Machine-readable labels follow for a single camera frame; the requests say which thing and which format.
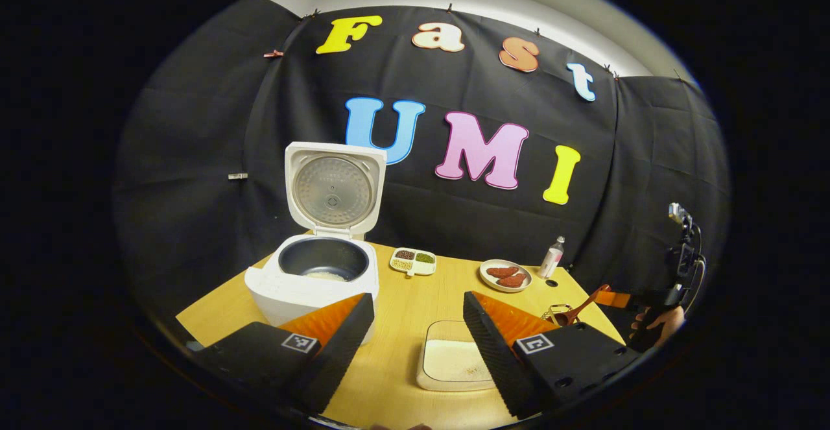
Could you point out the small bottle with pink label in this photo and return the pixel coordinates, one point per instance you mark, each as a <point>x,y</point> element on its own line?
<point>551,261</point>

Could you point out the brown wooden spoon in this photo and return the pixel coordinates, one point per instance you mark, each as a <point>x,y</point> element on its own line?
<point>570,316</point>

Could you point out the black backdrop cloth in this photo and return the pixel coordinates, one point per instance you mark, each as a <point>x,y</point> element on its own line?
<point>194,125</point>

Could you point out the red meat piece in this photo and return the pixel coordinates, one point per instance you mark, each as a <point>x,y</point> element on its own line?
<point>502,272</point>
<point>512,281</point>

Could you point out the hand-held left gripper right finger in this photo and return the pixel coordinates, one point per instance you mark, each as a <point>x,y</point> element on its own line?
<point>496,358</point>

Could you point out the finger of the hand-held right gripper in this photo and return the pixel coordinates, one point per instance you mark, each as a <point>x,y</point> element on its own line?
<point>613,299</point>

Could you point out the white rice cooker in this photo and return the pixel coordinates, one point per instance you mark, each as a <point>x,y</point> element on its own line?
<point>292,287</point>

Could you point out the clear box of white rice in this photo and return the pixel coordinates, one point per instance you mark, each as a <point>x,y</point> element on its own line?
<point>454,362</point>

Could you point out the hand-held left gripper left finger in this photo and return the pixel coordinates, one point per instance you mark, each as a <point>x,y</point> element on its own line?
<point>343,352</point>

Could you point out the white divided grain dish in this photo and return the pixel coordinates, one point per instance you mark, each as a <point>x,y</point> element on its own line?
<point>413,261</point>

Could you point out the white round plate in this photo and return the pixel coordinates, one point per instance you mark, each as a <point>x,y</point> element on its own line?
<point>486,279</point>

